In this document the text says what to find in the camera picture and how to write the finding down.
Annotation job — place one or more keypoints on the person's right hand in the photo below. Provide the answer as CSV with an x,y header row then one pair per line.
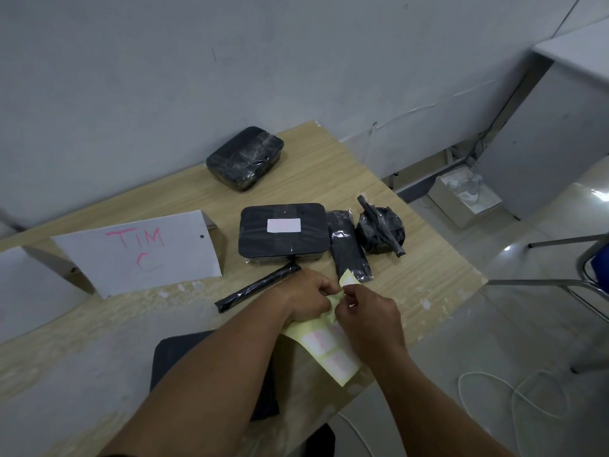
x,y
373,326

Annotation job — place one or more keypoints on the plastic-wrapped black box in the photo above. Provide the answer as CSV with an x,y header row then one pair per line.
x,y
245,159

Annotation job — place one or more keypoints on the white open box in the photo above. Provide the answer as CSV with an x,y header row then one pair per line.
x,y
464,197

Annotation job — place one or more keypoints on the black flat pad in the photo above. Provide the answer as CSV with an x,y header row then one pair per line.
x,y
166,356

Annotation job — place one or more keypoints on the yellow sticker label sheet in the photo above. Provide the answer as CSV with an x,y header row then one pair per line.
x,y
328,349

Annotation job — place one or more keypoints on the person's left hand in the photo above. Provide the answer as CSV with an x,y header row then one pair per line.
x,y
302,295

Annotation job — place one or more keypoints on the white board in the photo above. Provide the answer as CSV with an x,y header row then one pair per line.
x,y
33,290

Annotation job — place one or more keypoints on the person's left forearm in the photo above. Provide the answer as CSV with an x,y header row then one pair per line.
x,y
209,385

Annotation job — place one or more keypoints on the metal chair frame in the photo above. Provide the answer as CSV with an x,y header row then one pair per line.
x,y
561,282

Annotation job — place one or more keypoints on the white cabinet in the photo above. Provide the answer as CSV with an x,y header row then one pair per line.
x,y
556,137

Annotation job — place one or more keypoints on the person's right forearm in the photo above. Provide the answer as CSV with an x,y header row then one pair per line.
x,y
428,409

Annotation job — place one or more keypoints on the person's left fingers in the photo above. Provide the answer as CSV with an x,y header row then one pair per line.
x,y
327,289

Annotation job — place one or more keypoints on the black box with white label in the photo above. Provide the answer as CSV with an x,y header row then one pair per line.
x,y
285,242

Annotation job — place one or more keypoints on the black wrapped bundle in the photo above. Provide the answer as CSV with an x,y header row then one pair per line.
x,y
380,230

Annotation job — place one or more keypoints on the flat black wrapped packet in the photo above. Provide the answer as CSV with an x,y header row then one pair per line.
x,y
347,247

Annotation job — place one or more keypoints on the person's right fingers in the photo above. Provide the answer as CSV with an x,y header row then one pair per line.
x,y
351,299

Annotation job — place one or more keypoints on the black wrapped tube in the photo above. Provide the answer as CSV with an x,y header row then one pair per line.
x,y
259,285

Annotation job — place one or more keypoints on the white paper sign red writing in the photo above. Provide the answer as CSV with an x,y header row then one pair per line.
x,y
142,254

